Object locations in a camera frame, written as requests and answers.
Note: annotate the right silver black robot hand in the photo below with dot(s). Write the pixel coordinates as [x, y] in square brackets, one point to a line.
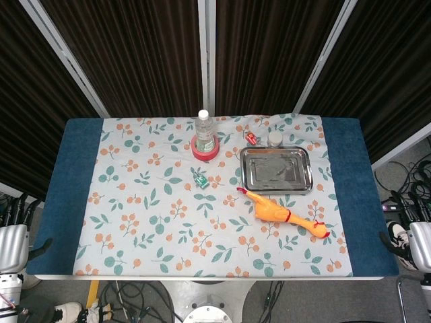
[421, 242]

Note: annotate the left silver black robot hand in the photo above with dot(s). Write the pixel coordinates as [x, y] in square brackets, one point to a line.
[13, 245]

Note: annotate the orange rubber chicken toy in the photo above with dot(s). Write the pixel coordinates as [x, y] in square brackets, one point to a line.
[269, 212]

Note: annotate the stainless steel tray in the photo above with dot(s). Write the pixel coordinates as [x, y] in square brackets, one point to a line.
[276, 168]

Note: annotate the small green toy car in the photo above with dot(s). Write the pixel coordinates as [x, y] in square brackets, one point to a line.
[202, 181]

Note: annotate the small red toy car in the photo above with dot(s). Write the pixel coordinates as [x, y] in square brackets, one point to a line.
[250, 137]

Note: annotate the black power strip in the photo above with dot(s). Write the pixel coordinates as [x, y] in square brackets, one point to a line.
[390, 205]

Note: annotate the blue table cover cloth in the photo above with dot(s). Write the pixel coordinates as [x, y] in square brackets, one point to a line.
[67, 185]

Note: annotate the white sneaker with black trim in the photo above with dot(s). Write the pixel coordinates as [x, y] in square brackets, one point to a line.
[69, 311]

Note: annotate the dark corrugated partition panel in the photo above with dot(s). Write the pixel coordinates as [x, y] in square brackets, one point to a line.
[33, 101]
[269, 50]
[134, 50]
[387, 67]

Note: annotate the floral printed tablecloth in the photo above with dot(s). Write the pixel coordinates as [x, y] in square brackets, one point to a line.
[168, 218]

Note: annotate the small jar with silver lid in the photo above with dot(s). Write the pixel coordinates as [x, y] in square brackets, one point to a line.
[275, 138]

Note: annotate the red tape roll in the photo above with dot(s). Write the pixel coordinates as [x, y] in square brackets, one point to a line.
[198, 155]

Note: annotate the clear plastic water bottle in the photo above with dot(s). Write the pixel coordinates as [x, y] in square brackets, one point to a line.
[204, 129]

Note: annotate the chrome tube frame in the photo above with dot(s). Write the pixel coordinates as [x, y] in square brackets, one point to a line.
[400, 296]

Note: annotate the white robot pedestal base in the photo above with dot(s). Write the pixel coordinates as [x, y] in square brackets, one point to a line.
[208, 313]

